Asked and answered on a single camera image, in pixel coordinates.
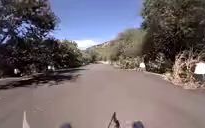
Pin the row of trees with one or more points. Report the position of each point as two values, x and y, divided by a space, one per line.
170 30
26 46

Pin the grey asphalt road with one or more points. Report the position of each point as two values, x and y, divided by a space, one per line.
100 96

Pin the dry pale bush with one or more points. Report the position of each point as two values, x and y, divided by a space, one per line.
186 68

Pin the distant hillside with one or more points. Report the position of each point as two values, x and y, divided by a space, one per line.
100 48

